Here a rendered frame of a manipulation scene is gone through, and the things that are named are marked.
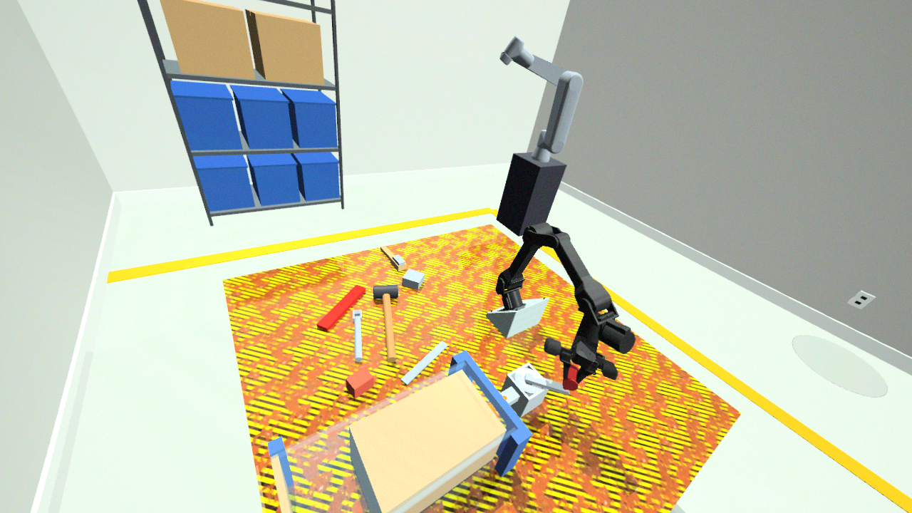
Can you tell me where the mallet with dark grey head and wooden handle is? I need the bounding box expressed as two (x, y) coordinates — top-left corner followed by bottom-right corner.
(373, 285), (398, 362)

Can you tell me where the red flat bar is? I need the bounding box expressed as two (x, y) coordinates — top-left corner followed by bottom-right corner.
(316, 285), (366, 331)

